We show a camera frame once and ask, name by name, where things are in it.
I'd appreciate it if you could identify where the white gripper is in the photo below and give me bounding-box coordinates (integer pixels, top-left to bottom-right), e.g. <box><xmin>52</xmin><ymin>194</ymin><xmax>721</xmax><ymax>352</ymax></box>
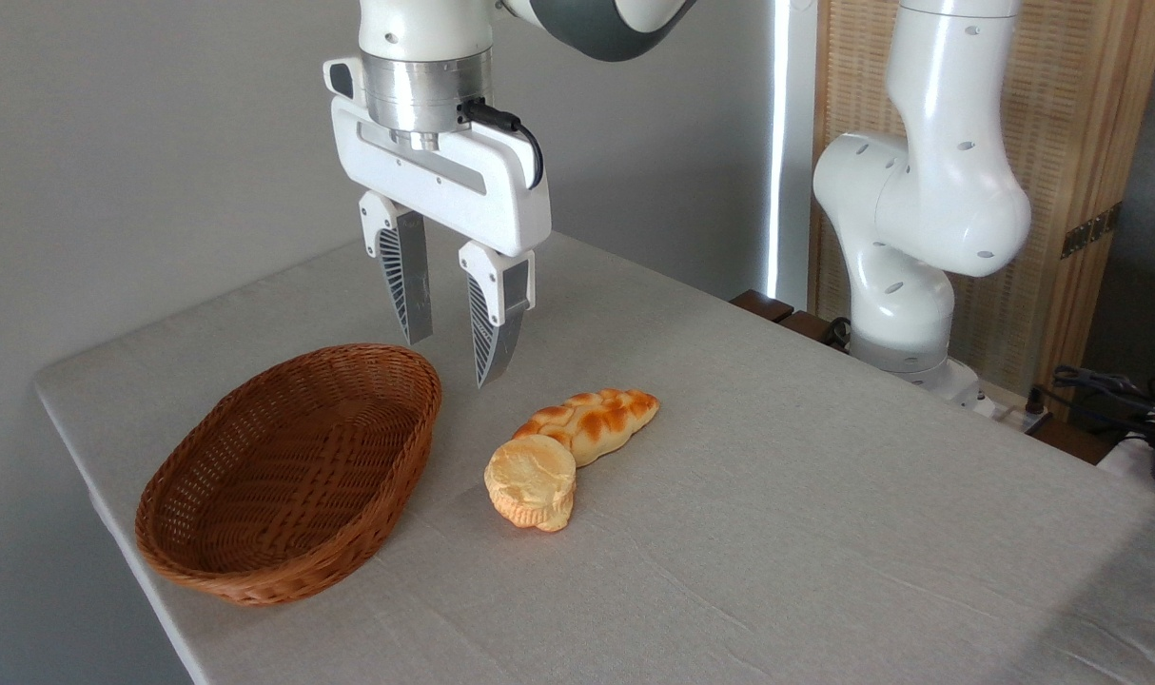
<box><xmin>323</xmin><ymin>57</ymin><xmax>552</xmax><ymax>388</ymax></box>

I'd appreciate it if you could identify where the round pale muffin bread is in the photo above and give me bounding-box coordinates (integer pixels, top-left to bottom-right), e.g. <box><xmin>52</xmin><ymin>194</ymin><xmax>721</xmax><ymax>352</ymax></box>
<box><xmin>483</xmin><ymin>435</ymin><xmax>578</xmax><ymax>533</ymax></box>

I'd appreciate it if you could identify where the braided golden bread loaf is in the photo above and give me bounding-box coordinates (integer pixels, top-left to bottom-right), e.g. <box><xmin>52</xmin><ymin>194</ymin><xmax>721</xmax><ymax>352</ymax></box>
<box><xmin>513</xmin><ymin>387</ymin><xmax>661</xmax><ymax>467</ymax></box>

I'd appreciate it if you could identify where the brown oval wicker basket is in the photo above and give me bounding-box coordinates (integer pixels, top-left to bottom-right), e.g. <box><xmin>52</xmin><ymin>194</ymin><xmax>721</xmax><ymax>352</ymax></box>
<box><xmin>135</xmin><ymin>343</ymin><xmax>442</xmax><ymax>608</ymax></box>

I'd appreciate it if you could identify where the dark brown wooden board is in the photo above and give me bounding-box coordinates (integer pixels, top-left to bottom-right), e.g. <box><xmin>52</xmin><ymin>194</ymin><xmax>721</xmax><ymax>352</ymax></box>
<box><xmin>730</xmin><ymin>289</ymin><xmax>850</xmax><ymax>351</ymax></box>

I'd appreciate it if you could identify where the grey tablecloth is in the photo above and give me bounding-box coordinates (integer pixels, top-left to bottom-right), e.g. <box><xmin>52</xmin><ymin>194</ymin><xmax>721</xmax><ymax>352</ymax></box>
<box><xmin>33</xmin><ymin>228</ymin><xmax>1155</xmax><ymax>685</ymax></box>

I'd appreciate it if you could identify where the white power strip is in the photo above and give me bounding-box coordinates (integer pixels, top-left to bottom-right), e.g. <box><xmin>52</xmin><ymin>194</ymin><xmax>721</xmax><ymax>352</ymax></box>
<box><xmin>968</xmin><ymin>381</ymin><xmax>1054</xmax><ymax>431</ymax></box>

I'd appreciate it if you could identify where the wooden bamboo folding screen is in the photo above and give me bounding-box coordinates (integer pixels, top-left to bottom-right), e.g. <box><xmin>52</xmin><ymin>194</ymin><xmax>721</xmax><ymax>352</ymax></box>
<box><xmin>809</xmin><ymin>0</ymin><xmax>1155</xmax><ymax>420</ymax></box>

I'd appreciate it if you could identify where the metal screen hinge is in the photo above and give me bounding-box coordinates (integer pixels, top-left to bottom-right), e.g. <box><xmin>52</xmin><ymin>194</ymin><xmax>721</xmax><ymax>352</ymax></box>
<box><xmin>1060</xmin><ymin>202</ymin><xmax>1123</xmax><ymax>260</ymax></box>

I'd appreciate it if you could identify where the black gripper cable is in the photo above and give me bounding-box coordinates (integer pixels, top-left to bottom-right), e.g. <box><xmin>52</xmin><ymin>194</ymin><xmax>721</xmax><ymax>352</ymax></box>
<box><xmin>460</xmin><ymin>98</ymin><xmax>545</xmax><ymax>189</ymax></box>

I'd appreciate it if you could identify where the black cable bundle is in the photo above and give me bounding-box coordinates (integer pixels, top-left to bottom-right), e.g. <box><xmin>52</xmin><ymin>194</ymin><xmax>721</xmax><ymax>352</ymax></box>
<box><xmin>1029</xmin><ymin>364</ymin><xmax>1155</xmax><ymax>448</ymax></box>

